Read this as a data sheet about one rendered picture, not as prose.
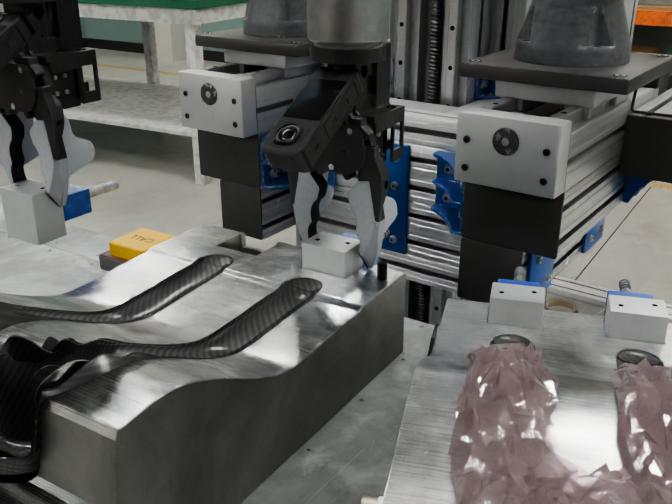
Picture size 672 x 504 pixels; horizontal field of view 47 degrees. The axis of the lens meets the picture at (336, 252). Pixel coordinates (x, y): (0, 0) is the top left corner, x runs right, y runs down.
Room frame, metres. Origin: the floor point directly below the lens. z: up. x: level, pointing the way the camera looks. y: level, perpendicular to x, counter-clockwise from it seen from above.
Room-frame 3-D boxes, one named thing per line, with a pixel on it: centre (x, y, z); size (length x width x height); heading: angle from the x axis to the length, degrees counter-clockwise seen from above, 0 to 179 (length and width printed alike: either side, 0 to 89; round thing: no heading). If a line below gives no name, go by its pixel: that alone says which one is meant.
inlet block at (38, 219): (0.79, 0.29, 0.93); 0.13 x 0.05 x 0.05; 148
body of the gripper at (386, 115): (0.73, -0.02, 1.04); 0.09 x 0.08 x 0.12; 148
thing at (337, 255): (0.74, -0.02, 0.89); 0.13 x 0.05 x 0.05; 148
